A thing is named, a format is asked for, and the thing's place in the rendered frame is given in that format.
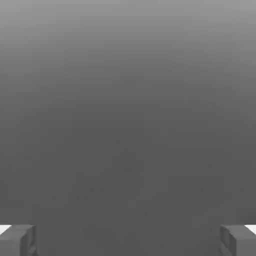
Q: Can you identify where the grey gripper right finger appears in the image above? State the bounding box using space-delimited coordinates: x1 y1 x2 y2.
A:
218 224 256 256

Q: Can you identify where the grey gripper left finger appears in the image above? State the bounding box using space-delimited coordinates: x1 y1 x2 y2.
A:
0 224 39 256

